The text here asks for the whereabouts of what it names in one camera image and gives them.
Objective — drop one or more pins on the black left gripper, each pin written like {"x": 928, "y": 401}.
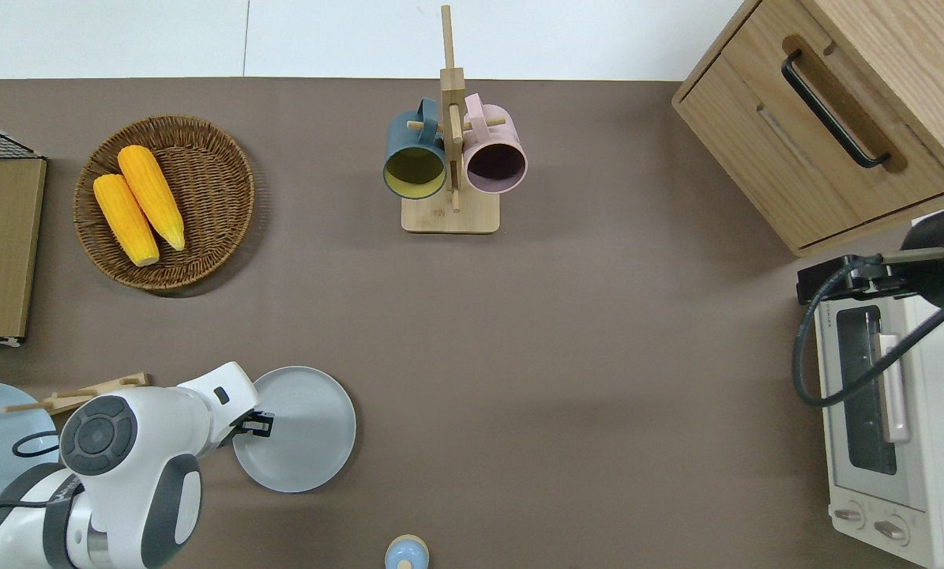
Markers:
{"x": 257, "y": 425}

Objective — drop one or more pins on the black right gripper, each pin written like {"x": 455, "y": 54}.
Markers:
{"x": 938, "y": 261}

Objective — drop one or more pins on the gray plate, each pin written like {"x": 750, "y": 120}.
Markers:
{"x": 306, "y": 442}

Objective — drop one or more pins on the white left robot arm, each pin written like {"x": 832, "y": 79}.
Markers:
{"x": 124, "y": 474}

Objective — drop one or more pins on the wooden plate rack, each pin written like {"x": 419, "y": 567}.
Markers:
{"x": 100, "y": 389}

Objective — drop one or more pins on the white toaster oven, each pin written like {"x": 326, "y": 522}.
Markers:
{"x": 938, "y": 442}

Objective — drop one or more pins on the small blue wooden bell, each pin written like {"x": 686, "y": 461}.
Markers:
{"x": 406, "y": 555}

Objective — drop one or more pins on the wooden drawer cabinet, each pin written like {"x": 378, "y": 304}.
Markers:
{"x": 764, "y": 142}

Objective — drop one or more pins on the brown wicker basket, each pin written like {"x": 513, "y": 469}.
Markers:
{"x": 211, "y": 190}

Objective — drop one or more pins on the yellow corn cob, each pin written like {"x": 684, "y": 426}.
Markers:
{"x": 152, "y": 197}
{"x": 124, "y": 221}

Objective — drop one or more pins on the wooden mug tree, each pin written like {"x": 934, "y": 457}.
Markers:
{"x": 449, "y": 217}

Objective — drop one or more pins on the dark blue mug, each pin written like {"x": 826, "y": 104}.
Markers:
{"x": 414, "y": 166}

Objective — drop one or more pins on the brown table mat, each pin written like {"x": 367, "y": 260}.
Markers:
{"x": 558, "y": 356}

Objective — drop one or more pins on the pink mug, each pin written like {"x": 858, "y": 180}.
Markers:
{"x": 495, "y": 162}

